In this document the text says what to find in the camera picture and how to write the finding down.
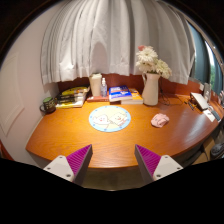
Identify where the white flat device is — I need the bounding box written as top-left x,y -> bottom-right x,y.
190,92 -> 210,111

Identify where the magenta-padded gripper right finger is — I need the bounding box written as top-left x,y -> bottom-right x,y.
134,143 -> 184,185

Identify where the thick yellow white book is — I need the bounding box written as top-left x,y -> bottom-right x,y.
55,100 -> 86,110

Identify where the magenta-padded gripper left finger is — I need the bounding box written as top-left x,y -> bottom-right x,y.
43,143 -> 94,187

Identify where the round cartoon print mouse pad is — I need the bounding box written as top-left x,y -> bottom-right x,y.
88,105 -> 132,133

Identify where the white pitcher vase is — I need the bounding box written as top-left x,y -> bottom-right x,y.
141,72 -> 162,107

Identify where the red-brown flat book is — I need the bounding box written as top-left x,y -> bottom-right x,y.
86,95 -> 110,103

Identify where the white curtain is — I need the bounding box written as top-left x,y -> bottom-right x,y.
40,0 -> 197,86

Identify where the dark framed window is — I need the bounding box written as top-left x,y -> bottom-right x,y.
188,21 -> 224,98

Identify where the black spine book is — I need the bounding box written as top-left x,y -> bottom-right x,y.
56,93 -> 88,101

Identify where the black cable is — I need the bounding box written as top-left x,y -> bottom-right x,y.
158,78 -> 188,106

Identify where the yellow black cover book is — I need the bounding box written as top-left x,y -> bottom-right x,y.
61,86 -> 90,97

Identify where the dark green mug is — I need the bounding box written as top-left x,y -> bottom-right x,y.
39,96 -> 57,114

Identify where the orange cover book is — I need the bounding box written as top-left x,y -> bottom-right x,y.
120,87 -> 144,106

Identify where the clear spray bottle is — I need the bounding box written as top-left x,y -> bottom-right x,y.
100,77 -> 108,98

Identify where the pink computer mouse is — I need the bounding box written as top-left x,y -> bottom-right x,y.
150,112 -> 170,129

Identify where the blue cover book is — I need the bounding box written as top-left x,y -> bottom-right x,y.
108,85 -> 133,103

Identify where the black pen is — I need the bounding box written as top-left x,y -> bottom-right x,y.
185,99 -> 196,111

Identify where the white flower bouquet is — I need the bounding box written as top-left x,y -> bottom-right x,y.
135,44 -> 173,80

